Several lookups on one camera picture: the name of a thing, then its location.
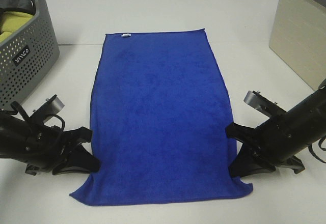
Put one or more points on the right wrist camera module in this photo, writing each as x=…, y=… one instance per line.
x=255, y=100

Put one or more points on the blue microfibre towel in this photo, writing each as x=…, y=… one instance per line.
x=158, y=113

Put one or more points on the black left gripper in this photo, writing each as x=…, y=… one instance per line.
x=47, y=149

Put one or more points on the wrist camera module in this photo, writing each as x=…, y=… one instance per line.
x=45, y=112
x=255, y=100

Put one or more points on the beige storage box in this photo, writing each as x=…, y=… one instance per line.
x=298, y=38

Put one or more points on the grey perforated laundry basket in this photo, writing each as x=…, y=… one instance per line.
x=28, y=56

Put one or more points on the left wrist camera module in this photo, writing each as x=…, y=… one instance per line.
x=45, y=112

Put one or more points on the yellow-green towel in basket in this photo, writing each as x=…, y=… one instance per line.
x=11, y=22

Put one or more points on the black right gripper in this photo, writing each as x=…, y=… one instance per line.
x=279, y=138

